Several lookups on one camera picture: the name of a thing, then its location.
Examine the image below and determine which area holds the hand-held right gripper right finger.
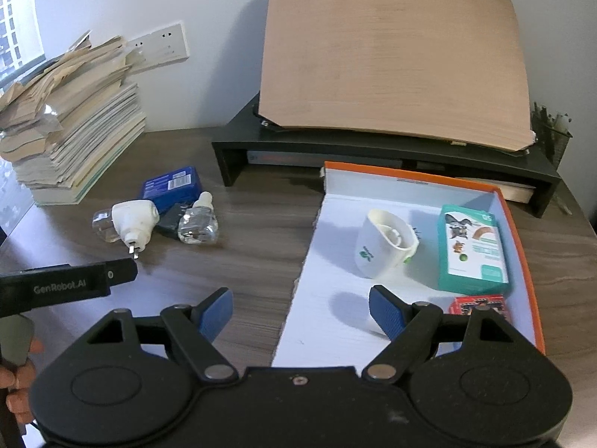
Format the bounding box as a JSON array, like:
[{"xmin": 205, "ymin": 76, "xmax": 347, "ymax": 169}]
[{"xmin": 363, "ymin": 284, "xmax": 514, "ymax": 380}]

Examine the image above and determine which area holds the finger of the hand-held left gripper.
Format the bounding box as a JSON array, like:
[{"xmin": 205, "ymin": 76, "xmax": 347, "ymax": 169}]
[{"xmin": 106, "ymin": 258, "xmax": 138, "ymax": 286}]

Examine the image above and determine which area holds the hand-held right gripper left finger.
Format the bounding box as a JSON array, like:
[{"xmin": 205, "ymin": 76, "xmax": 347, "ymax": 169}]
[{"xmin": 86, "ymin": 288, "xmax": 236, "ymax": 381}]

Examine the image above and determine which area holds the white plug-in device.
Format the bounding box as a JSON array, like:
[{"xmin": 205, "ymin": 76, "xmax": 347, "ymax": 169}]
[{"xmin": 92, "ymin": 200, "xmax": 160, "ymax": 261}]

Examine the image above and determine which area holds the orange-rimmed white box tray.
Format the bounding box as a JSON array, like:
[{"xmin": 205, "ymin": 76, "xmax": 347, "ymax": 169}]
[{"xmin": 271, "ymin": 161, "xmax": 546, "ymax": 368}]

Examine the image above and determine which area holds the red card box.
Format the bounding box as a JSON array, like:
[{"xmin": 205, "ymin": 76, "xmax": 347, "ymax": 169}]
[{"xmin": 448, "ymin": 295, "xmax": 511, "ymax": 327}]

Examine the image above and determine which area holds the person's left hand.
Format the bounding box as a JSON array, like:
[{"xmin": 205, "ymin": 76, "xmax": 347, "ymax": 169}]
[{"xmin": 0, "ymin": 342, "xmax": 43, "ymax": 425}]

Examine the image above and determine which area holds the white cup with green leaf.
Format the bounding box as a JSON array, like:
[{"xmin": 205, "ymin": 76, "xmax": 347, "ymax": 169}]
[{"xmin": 355, "ymin": 209, "xmax": 421, "ymax": 280}]

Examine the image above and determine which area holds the small black packet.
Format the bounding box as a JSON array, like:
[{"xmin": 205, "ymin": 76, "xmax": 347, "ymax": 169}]
[{"xmin": 156, "ymin": 203, "xmax": 192, "ymax": 239}]

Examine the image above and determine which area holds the clear liquid refill bottle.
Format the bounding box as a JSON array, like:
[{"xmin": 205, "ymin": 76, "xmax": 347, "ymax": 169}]
[{"xmin": 177, "ymin": 191, "xmax": 220, "ymax": 245}]

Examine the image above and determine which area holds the blue box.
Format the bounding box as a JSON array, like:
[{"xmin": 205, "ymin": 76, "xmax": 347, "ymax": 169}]
[{"xmin": 141, "ymin": 166, "xmax": 203, "ymax": 213}]

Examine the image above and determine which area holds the teal cardboard box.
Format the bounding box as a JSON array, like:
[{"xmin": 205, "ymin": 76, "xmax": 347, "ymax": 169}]
[{"xmin": 437, "ymin": 204, "xmax": 510, "ymax": 291}]

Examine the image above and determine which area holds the stack of papers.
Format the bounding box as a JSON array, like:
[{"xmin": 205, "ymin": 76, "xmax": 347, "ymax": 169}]
[{"xmin": 0, "ymin": 30, "xmax": 147, "ymax": 207}]

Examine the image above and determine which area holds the black monitor riser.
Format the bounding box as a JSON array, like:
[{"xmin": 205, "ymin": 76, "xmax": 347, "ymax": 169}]
[{"xmin": 212, "ymin": 93, "xmax": 562, "ymax": 218}]

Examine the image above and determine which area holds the beige book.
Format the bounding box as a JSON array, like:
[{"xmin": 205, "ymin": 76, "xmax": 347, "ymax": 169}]
[{"xmin": 454, "ymin": 177, "xmax": 537, "ymax": 203}]

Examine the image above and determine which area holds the dark pen holder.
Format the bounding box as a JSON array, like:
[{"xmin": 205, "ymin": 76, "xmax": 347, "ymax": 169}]
[{"xmin": 531, "ymin": 101, "xmax": 573, "ymax": 169}]

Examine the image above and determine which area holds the wooden board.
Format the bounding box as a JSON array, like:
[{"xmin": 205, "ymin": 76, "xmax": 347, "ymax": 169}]
[{"xmin": 258, "ymin": 0, "xmax": 536, "ymax": 152}]

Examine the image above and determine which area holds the window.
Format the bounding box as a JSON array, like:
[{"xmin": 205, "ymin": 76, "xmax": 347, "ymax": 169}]
[{"xmin": 0, "ymin": 0, "xmax": 47, "ymax": 85}]

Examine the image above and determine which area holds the white wall socket plate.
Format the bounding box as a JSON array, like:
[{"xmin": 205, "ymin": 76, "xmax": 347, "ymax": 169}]
[{"xmin": 125, "ymin": 21, "xmax": 190, "ymax": 74}]

